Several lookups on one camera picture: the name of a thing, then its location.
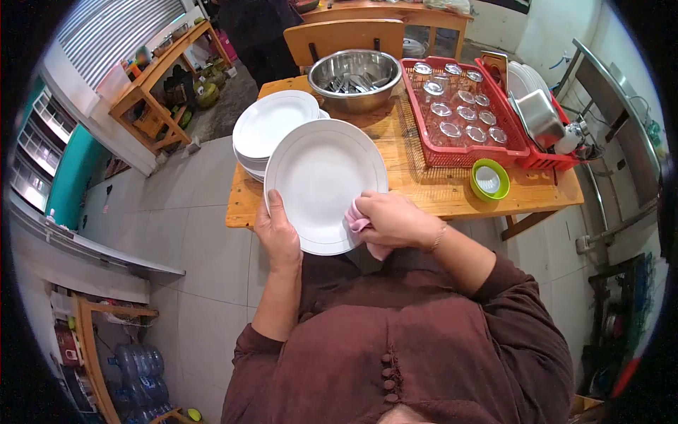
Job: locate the person's right hand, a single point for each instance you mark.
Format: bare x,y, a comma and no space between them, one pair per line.
400,220

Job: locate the wooden work table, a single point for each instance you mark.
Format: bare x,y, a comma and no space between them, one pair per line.
439,185

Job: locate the wooden chair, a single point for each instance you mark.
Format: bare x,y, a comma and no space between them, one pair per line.
344,37

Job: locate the large white plate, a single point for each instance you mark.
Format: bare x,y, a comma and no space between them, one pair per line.
323,177

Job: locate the steel mixing bowl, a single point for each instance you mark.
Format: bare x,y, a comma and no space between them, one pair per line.
356,95

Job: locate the pile of steel cutlery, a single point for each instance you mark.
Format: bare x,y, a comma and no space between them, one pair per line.
352,83

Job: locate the wooden storage rack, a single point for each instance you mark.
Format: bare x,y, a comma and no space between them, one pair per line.
87,344

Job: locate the group of large water bottles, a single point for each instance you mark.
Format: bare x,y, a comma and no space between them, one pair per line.
140,379

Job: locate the wooden bench shelf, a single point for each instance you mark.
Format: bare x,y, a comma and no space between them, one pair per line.
153,85

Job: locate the white cup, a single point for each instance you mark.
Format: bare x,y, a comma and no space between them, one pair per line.
568,140

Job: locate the group of clear drinking glasses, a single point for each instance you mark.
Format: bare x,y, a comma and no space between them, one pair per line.
460,108

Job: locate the steel sink counter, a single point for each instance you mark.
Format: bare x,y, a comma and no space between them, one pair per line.
619,122

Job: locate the stack of white dishes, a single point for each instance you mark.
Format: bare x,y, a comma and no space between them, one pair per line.
273,124

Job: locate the pink cloth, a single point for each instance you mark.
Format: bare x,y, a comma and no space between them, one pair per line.
356,220

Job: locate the red dish crate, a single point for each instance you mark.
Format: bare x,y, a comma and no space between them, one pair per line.
548,159

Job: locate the person's body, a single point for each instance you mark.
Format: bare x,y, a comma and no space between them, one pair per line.
402,350

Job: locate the row of white upright plates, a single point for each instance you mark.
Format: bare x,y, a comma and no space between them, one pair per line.
522,79

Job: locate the small green bowl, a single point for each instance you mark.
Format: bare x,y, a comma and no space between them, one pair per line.
478,188

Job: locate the red crate with mesh sides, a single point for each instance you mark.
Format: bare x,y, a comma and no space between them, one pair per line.
466,155

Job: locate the person's right fingers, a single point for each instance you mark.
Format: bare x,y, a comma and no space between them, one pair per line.
368,209

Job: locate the group of green gas cylinders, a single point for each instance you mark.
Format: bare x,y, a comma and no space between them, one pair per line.
207,87

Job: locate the person's left hand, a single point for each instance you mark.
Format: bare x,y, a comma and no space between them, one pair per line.
278,238

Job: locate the square steel container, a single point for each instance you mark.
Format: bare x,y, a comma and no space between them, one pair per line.
540,122

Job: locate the person's left thumb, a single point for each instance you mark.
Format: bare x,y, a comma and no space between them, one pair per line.
275,205

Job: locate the grey roller shutter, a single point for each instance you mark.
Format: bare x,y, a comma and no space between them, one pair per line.
114,32

